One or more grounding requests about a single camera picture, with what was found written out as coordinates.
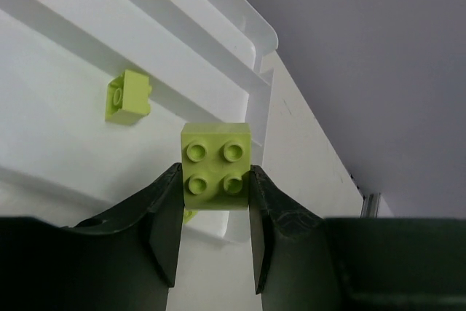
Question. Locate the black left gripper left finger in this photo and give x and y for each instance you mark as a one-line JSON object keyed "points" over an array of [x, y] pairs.
{"points": [[124, 258]]}

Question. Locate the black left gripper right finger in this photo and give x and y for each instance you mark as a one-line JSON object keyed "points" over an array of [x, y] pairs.
{"points": [[304, 262]]}

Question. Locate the lime green small brick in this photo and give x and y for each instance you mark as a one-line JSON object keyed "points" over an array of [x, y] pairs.
{"points": [[216, 160]]}

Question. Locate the lime green 2x2 brick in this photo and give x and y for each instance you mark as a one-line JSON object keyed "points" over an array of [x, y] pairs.
{"points": [[127, 98]]}

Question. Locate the white three-compartment tray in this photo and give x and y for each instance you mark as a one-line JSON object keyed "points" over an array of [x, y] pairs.
{"points": [[95, 93]]}

